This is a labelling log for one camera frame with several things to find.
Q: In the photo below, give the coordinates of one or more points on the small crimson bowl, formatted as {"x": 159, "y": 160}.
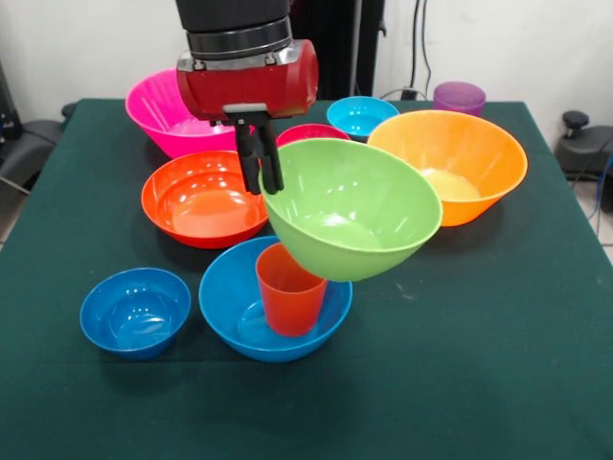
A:
{"x": 311, "y": 131}

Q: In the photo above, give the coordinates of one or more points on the small dark blue bowl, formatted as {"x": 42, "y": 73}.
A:
{"x": 134, "y": 311}

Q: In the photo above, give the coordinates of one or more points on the large pink bowl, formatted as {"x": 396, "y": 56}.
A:
{"x": 153, "y": 115}

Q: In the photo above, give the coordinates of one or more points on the medium light blue bowl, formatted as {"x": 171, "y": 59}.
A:
{"x": 225, "y": 306}

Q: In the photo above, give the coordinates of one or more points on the large orange bowl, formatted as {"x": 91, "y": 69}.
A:
{"x": 460, "y": 144}

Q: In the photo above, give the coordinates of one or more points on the wide red-orange bowl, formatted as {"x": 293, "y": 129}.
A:
{"x": 201, "y": 206}

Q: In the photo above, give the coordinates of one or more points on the dark green table cloth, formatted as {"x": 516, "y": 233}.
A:
{"x": 72, "y": 407}

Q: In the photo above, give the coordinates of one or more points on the green bowl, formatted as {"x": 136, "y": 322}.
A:
{"x": 345, "y": 211}

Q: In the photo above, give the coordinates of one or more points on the small light blue bowl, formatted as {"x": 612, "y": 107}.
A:
{"x": 359, "y": 115}

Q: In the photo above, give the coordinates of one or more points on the black chair base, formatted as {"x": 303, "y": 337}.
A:
{"x": 29, "y": 144}
{"x": 584, "y": 148}

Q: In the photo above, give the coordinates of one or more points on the red-orange plastic cup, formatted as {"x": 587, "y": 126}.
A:
{"x": 292, "y": 306}

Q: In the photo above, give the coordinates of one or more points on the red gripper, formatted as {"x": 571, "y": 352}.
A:
{"x": 249, "y": 88}

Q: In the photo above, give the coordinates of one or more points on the purple translucent cup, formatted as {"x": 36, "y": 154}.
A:
{"x": 460, "y": 98}

